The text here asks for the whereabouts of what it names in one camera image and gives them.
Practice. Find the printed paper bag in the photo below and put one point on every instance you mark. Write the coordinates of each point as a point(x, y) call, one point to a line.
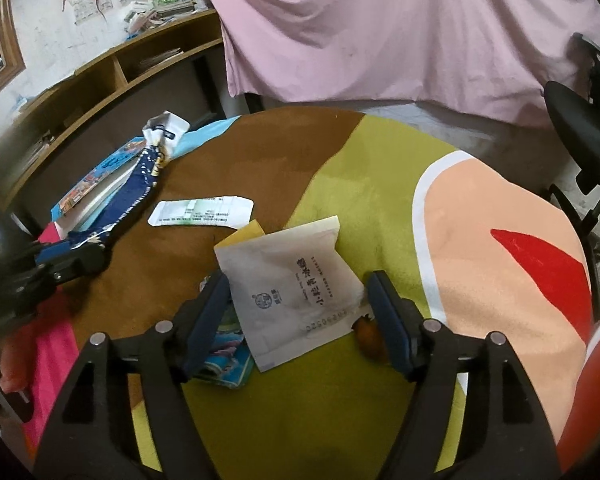
point(290, 280)

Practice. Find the blue illustrated book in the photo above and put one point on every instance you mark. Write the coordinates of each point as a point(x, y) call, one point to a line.
point(95, 180)

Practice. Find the pink hanging sheet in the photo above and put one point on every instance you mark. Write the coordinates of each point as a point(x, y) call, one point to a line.
point(380, 35)

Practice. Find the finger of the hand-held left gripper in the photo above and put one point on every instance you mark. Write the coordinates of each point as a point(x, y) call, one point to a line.
point(77, 262)

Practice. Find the white and green paper packet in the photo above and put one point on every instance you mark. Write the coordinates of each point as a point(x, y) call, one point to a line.
point(200, 211)

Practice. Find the red basin with white rim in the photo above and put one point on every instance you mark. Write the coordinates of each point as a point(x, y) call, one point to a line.
point(595, 395)

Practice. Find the person's left hand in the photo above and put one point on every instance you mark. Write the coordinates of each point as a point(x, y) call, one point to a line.
point(15, 365)

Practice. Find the small pile of papers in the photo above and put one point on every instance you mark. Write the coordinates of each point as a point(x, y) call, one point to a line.
point(160, 57)

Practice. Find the blue and white snack wrapper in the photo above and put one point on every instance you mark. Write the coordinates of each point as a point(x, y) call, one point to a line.
point(130, 195)

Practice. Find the multicoloured patchwork blanket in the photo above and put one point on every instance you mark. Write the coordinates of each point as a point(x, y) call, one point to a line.
point(290, 170)

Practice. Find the black office chair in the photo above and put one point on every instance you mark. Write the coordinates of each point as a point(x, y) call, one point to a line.
point(575, 125)

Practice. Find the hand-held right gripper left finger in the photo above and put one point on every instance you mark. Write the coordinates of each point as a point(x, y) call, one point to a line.
point(207, 325)

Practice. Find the teal printed snack wrapper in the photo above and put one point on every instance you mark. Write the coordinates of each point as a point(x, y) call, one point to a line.
point(225, 355)

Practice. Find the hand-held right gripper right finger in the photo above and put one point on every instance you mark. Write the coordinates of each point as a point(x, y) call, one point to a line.
point(390, 325)

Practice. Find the shrivelled orange fruit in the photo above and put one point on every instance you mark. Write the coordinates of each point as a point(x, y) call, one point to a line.
point(370, 341)

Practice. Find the wooden shelf desk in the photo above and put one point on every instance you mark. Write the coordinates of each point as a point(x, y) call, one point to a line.
point(95, 90)

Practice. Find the stack of books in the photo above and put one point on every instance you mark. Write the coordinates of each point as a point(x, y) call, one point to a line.
point(150, 12)

